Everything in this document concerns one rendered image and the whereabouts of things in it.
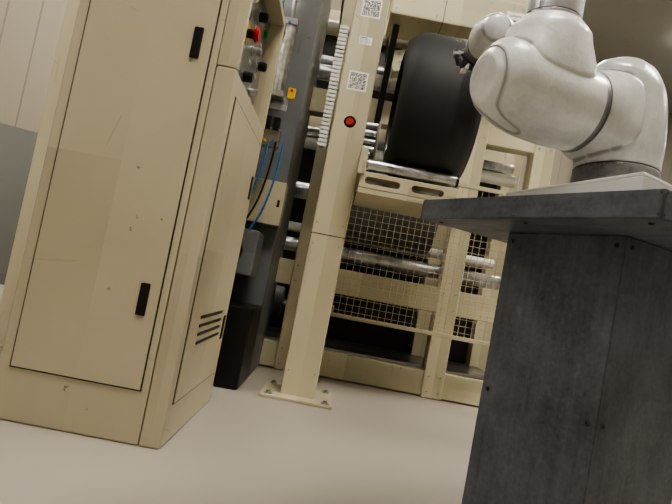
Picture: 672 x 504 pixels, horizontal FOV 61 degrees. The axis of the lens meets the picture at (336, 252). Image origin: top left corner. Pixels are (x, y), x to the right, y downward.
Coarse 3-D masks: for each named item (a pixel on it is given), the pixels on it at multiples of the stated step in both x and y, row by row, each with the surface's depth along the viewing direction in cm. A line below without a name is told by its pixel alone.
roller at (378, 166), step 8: (376, 160) 210; (368, 168) 210; (376, 168) 210; (384, 168) 209; (392, 168) 209; (400, 168) 209; (408, 168) 210; (416, 168) 210; (400, 176) 211; (408, 176) 210; (416, 176) 210; (424, 176) 209; (432, 176) 209; (440, 176) 209; (448, 176) 209; (456, 176) 210; (440, 184) 211; (448, 184) 210; (456, 184) 210
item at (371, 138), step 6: (366, 126) 259; (372, 126) 259; (378, 126) 264; (366, 132) 258; (372, 132) 258; (378, 132) 257; (366, 138) 259; (372, 138) 271; (378, 138) 257; (366, 144) 260; (372, 144) 259; (372, 150) 257
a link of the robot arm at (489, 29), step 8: (488, 16) 148; (496, 16) 147; (504, 16) 147; (480, 24) 149; (488, 24) 147; (496, 24) 146; (504, 24) 146; (512, 24) 147; (472, 32) 154; (480, 32) 148; (488, 32) 147; (496, 32) 146; (504, 32) 146; (472, 40) 154; (480, 40) 150; (488, 40) 148; (496, 40) 147; (472, 48) 156; (480, 48) 152
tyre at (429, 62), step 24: (408, 48) 212; (432, 48) 203; (456, 48) 205; (408, 72) 202; (432, 72) 199; (456, 72) 199; (408, 96) 200; (432, 96) 198; (456, 96) 198; (408, 120) 201; (432, 120) 200; (456, 120) 199; (480, 120) 203; (384, 144) 243; (408, 144) 205; (432, 144) 204; (456, 144) 203; (432, 168) 211; (456, 168) 210
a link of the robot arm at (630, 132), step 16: (608, 64) 107; (624, 64) 105; (640, 64) 105; (624, 80) 102; (640, 80) 104; (656, 80) 104; (624, 96) 101; (640, 96) 102; (656, 96) 104; (608, 112) 100; (624, 112) 101; (640, 112) 102; (656, 112) 103; (608, 128) 101; (624, 128) 101; (640, 128) 102; (656, 128) 103; (592, 144) 103; (608, 144) 103; (624, 144) 102; (640, 144) 102; (656, 144) 103; (576, 160) 110; (592, 160) 105; (608, 160) 103; (624, 160) 102; (640, 160) 102; (656, 160) 103
